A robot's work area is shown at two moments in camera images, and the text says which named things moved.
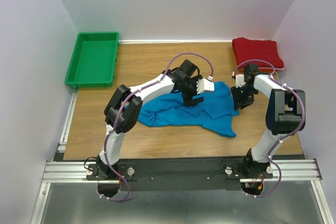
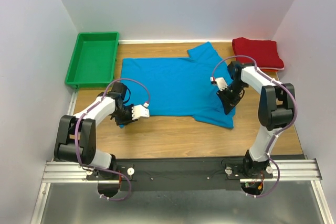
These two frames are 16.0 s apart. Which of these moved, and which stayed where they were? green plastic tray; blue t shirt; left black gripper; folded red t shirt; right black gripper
Moved: blue t shirt; right black gripper; left black gripper
Stayed: folded red t shirt; green plastic tray
